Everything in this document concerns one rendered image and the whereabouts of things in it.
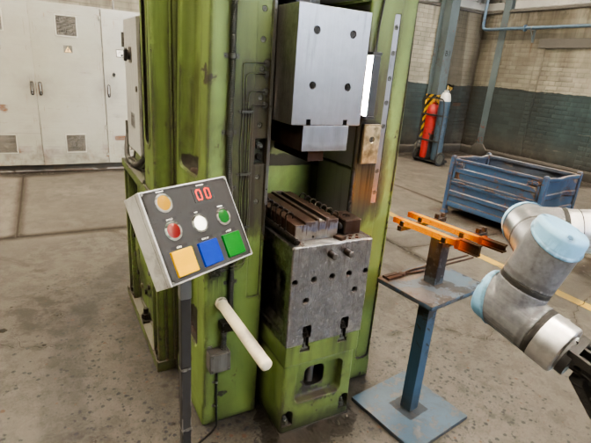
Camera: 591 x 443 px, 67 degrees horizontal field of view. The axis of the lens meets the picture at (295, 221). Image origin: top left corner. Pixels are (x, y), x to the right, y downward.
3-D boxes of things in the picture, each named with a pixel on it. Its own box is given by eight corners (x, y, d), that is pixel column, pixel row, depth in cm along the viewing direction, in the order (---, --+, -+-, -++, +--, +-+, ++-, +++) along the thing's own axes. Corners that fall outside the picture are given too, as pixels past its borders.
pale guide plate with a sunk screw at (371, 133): (376, 163, 198) (382, 124, 192) (360, 163, 194) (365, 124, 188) (374, 162, 200) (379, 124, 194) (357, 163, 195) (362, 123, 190)
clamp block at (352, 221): (360, 233, 190) (361, 218, 188) (344, 235, 186) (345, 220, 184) (344, 223, 200) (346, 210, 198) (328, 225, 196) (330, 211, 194)
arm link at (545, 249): (530, 202, 81) (492, 258, 85) (547, 221, 70) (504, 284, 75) (580, 225, 80) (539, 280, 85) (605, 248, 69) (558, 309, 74)
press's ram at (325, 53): (376, 126, 176) (391, 15, 163) (290, 125, 158) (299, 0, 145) (321, 112, 211) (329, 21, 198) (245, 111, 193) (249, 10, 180)
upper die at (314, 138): (346, 150, 173) (348, 126, 170) (301, 151, 164) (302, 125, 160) (295, 134, 207) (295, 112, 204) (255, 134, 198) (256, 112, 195)
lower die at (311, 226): (336, 236, 185) (339, 216, 182) (294, 241, 175) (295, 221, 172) (289, 206, 219) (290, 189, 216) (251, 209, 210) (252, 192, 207)
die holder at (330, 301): (361, 330, 201) (373, 236, 186) (285, 349, 183) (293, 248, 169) (300, 277, 247) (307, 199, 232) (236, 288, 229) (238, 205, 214)
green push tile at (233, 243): (246, 251, 147) (238, 229, 147) (230, 257, 141) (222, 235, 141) (242, 252, 148) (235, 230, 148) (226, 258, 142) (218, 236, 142)
